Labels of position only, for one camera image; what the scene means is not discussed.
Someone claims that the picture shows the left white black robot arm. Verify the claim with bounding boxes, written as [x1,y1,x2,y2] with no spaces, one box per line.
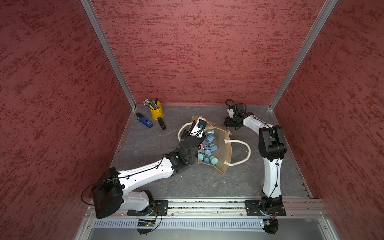
[91,136,206,219]

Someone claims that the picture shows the blue stapler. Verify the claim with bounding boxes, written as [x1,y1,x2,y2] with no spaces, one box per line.
[136,113,154,128]

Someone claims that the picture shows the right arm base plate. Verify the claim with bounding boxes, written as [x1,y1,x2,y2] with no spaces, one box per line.
[245,199,287,218]

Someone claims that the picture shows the yellow pen cup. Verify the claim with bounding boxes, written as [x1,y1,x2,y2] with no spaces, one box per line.
[150,101,165,120]

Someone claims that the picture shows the pens in cup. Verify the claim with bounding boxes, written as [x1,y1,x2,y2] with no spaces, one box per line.
[143,99,158,110]

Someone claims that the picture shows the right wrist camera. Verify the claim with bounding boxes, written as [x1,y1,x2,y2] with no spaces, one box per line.
[226,103,247,119]

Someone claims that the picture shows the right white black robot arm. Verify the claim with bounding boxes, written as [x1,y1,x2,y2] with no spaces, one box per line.
[225,110,287,217]

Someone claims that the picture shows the aluminium front rail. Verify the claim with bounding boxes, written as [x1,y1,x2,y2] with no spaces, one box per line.
[75,198,339,240]

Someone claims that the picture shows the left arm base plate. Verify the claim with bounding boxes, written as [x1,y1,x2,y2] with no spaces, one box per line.
[127,200,169,217]

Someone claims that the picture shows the black staple box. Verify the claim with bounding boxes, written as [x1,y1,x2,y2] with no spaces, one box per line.
[157,117,167,131]

